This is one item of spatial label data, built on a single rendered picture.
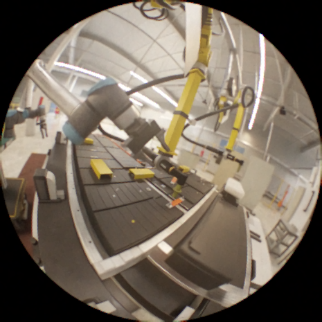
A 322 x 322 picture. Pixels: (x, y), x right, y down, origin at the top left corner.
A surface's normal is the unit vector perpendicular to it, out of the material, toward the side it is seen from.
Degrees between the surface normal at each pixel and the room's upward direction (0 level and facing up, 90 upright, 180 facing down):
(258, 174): 90
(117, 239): 0
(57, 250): 0
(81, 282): 0
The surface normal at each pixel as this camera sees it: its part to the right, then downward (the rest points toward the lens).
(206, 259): 0.35, -0.91
